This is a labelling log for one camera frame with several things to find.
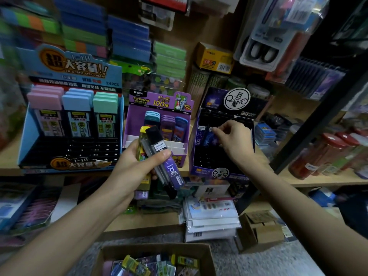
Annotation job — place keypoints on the person's right hand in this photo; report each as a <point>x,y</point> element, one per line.
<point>236,143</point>

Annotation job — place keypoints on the person's left hand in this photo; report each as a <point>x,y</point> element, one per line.
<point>129,175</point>

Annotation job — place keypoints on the black and white display box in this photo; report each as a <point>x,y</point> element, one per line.
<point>204,152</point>

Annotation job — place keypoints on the purple display box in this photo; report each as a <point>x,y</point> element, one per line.
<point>135,120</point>

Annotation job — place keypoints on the blue display box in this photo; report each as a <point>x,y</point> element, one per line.
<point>69,152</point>

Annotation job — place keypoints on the brown cardboard box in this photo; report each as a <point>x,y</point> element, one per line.
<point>155,249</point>

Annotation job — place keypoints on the wooden shelf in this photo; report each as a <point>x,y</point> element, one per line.
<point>322,178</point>

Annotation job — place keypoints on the pile of pencil lead cases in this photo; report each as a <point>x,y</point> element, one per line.
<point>155,266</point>

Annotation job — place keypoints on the person's right forearm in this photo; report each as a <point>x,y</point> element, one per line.
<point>310,221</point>

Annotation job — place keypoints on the person's left forearm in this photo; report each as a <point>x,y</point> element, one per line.
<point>63,238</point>

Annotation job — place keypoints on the red cylinder containers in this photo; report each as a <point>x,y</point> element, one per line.
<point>313,155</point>

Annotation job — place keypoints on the stack of white packets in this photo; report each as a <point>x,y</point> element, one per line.
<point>210,218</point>

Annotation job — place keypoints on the yellow carton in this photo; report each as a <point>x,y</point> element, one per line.
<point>214,58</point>

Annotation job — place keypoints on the small open brown carton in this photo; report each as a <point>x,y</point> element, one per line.
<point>261,232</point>

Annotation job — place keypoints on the hanging white blister package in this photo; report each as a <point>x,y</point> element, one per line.
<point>261,51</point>

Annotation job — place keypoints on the row of dark blue refills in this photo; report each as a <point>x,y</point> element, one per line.
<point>313,77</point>

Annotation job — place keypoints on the stack of green packets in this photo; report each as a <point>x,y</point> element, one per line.
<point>170,60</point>

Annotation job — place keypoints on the stack of blue packets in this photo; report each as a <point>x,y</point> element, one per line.
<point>129,40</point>

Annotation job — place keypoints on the black red hanging package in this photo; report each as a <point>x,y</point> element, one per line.
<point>167,2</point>

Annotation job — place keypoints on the stack of multicoloured packets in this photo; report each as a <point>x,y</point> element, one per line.
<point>29,23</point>

